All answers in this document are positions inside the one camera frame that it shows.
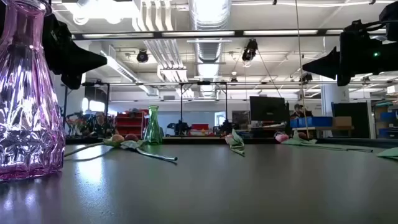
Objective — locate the shelf with blue bins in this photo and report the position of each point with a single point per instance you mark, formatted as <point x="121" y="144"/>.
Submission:
<point x="387" y="119"/>

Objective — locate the cardboard box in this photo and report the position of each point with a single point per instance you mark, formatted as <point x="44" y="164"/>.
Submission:
<point x="342" y="121"/>

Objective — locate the black metal station frame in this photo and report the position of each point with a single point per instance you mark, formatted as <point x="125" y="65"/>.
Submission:
<point x="181" y="105"/>

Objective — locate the orange flower bunch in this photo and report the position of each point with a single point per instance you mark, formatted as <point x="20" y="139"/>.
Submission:
<point x="76" y="123"/>

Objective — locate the wooden workbench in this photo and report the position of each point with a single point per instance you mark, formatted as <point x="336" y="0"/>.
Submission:
<point x="323" y="127"/>

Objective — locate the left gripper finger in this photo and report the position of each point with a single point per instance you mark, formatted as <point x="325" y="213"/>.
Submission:
<point x="85" y="62"/>

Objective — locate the black background robot arm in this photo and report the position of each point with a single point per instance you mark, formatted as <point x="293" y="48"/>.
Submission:
<point x="179" y="127"/>
<point x="226" y="127"/>

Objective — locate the black overhead beam with lights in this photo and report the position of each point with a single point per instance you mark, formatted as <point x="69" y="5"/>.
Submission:
<point x="238" y="33"/>

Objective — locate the red tool cabinet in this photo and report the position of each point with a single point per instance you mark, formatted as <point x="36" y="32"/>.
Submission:
<point x="130" y="123"/>

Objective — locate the green glass vase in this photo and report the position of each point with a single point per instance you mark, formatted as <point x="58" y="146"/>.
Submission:
<point x="153" y="130"/>

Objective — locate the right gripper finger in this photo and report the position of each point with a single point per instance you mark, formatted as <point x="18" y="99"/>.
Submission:
<point x="326" y="65"/>

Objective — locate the blue plastic bin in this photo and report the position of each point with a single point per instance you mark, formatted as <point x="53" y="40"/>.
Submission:
<point x="314" y="121"/>

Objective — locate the black ceiling mounted camera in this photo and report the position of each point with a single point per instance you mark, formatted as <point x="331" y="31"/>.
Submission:
<point x="249" y="51"/>

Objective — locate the black cabinet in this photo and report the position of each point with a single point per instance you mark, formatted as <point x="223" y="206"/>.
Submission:
<point x="360" y="118"/>

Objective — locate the black aluminium table frame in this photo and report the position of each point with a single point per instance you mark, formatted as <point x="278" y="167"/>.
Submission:
<point x="192" y="140"/>

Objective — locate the small black ceiling camera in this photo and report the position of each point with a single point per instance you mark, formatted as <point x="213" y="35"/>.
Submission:
<point x="306" y="77"/>

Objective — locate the black ceiling dome camera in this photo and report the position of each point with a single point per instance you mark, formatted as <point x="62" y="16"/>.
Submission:
<point x="142" y="56"/>

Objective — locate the silver ventilation duct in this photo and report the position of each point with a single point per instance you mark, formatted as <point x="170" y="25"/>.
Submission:
<point x="210" y="18"/>

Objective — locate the black computer monitor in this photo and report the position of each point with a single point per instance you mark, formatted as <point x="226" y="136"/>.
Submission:
<point x="267" y="109"/>

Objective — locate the purple glass vase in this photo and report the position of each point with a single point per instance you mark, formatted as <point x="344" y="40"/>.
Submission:
<point x="28" y="109"/>

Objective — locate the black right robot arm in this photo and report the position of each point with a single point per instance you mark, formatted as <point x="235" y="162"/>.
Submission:
<point x="390" y="18"/>

